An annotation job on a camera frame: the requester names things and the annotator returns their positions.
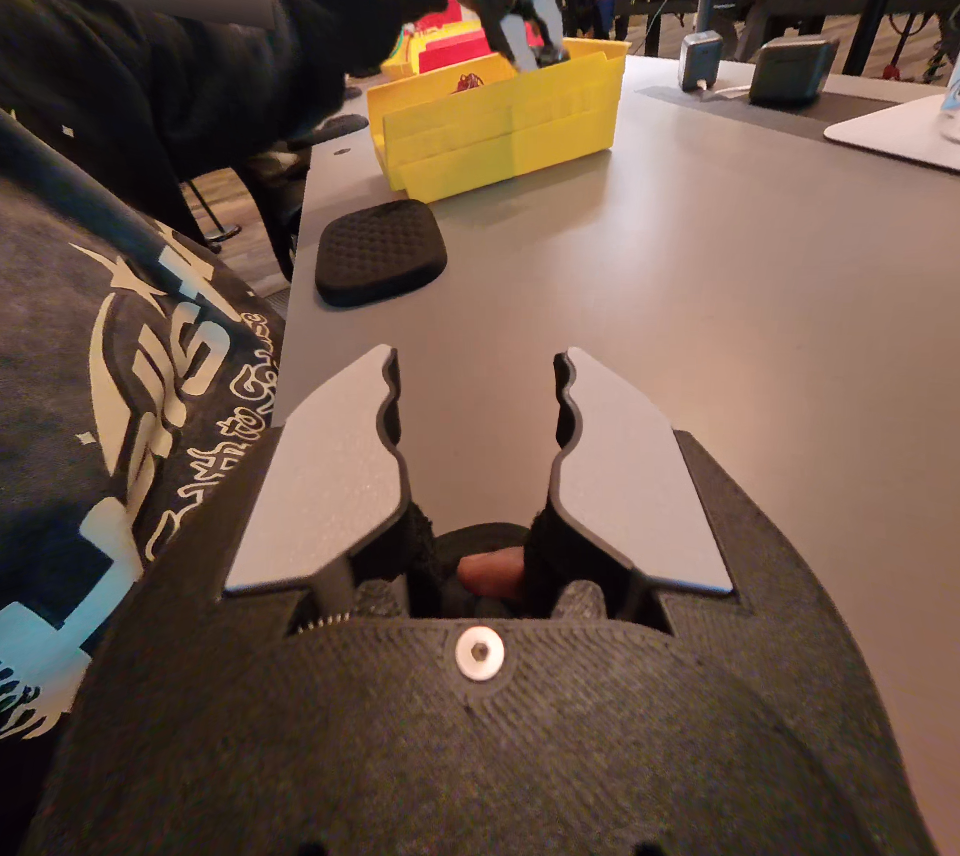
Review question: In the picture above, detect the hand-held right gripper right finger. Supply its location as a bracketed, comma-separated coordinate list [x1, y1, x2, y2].
[547, 346, 736, 618]

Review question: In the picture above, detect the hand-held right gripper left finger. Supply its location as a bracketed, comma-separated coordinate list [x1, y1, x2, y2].
[223, 344, 414, 618]

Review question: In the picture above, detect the yellow plastic bin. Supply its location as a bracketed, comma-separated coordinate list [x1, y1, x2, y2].
[381, 19, 489, 80]
[366, 37, 633, 204]

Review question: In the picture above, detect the person's right hand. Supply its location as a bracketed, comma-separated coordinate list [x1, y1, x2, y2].
[456, 547, 526, 602]

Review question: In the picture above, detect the red plastic bin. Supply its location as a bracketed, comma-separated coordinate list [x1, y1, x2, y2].
[416, 1, 496, 75]

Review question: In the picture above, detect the black textured wrist pad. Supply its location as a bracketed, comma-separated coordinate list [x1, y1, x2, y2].
[431, 522, 534, 620]
[315, 199, 450, 308]

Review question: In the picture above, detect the black power cube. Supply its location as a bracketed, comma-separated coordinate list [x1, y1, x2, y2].
[747, 35, 841, 108]
[677, 31, 726, 94]

